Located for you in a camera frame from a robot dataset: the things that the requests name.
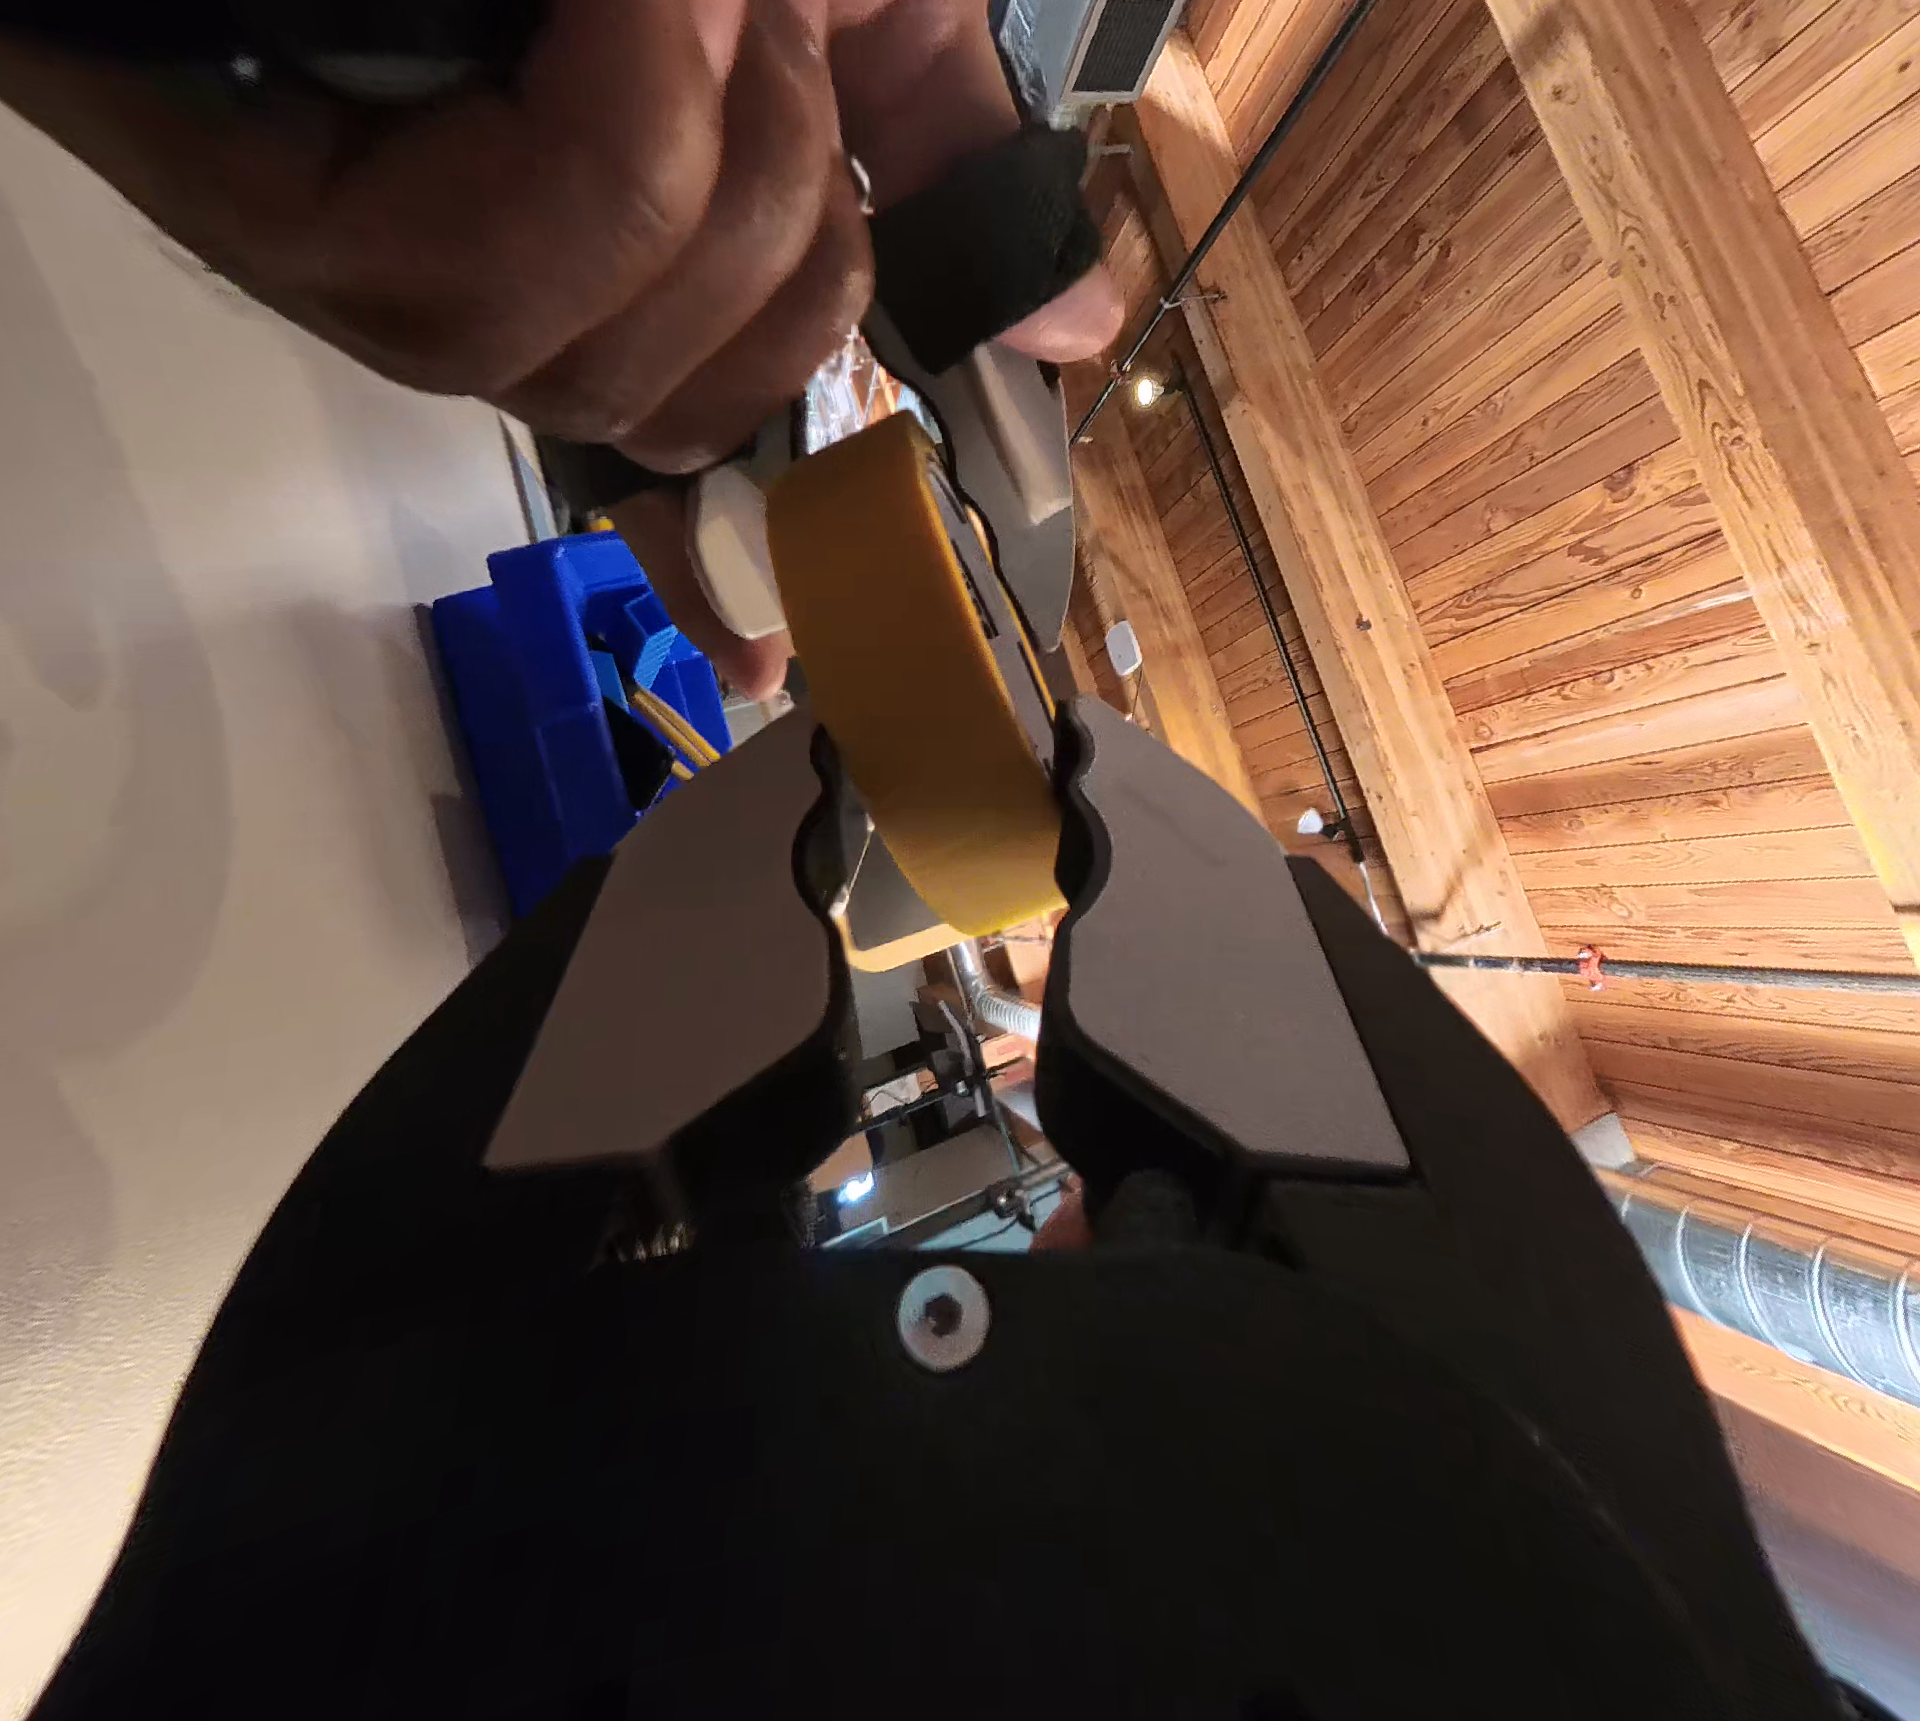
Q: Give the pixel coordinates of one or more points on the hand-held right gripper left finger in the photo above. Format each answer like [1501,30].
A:
[661,958]

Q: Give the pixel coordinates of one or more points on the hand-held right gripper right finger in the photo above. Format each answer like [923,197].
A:
[1214,988]

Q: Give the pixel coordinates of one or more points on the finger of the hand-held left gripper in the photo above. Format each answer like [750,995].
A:
[892,928]
[1029,460]

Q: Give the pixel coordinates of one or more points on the yellow masking tape roll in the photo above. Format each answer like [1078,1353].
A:
[901,686]

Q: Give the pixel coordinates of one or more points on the person's left hand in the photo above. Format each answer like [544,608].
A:
[644,146]

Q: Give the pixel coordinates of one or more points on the flexible metal conduit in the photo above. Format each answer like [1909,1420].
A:
[1002,1002]

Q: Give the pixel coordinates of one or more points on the ceiling track light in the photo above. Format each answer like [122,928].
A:
[1149,388]

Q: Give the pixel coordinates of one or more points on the blue plastic bin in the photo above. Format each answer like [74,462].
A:
[524,700]

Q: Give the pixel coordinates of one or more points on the blue plastic connector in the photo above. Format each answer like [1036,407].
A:
[639,657]

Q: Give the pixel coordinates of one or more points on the black ceiling conduit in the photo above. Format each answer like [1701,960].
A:
[1320,78]

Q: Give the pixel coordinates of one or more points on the metal rod with red clamp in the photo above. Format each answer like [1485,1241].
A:
[1725,976]

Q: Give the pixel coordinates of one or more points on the white wall sensor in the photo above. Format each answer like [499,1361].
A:
[1124,650]

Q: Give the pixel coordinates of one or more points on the silver spiral duct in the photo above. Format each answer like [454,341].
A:
[1801,1280]

